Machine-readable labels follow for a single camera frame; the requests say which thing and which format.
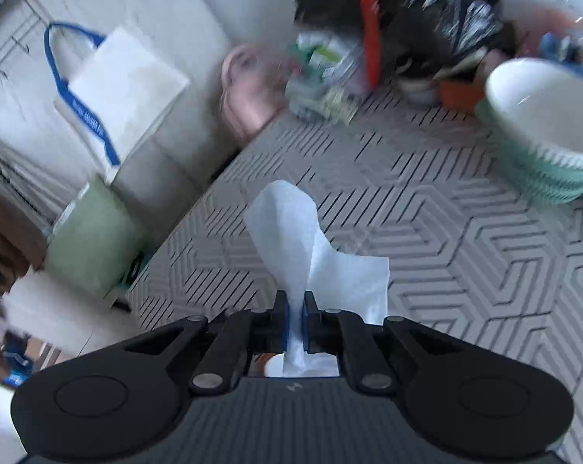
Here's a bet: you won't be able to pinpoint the teal plastic colander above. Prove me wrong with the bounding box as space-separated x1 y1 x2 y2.
475 97 583 206

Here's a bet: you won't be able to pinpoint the blue container with pens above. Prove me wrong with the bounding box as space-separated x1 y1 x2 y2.
540 31 583 78

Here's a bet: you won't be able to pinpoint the geometric patterned tablecloth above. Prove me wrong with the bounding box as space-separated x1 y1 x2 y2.
127 89 583 464

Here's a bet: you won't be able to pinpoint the white paper towel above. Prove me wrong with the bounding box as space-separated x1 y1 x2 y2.
244 180 390 378

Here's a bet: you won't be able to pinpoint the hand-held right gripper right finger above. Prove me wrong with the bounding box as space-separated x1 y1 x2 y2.
303 291 461 394

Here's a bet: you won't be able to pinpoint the white paper bag blue handles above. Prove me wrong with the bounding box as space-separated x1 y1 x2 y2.
44 22 190 184

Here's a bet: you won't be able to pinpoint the white ribbed bowl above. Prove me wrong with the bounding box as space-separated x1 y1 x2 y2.
485 58 583 170

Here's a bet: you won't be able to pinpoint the light green bag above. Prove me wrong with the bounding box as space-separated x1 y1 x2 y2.
45 174 150 300

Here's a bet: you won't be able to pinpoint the clear plastic bag of packets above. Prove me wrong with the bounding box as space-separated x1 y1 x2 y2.
286 31 369 124

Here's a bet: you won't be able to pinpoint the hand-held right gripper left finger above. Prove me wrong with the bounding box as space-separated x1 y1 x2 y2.
122 291 288 394

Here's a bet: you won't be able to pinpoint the red plastic bag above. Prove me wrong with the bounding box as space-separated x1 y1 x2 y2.
360 0 388 89

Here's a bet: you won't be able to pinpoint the round black and white jar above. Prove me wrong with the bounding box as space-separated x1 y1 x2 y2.
398 65 442 107

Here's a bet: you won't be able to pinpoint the pink backpack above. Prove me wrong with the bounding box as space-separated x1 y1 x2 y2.
220 43 292 143

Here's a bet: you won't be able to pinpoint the orange cardboard box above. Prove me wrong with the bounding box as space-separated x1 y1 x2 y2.
439 80 488 112

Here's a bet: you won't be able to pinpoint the black garbage bag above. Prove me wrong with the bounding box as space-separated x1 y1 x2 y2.
295 0 517 78

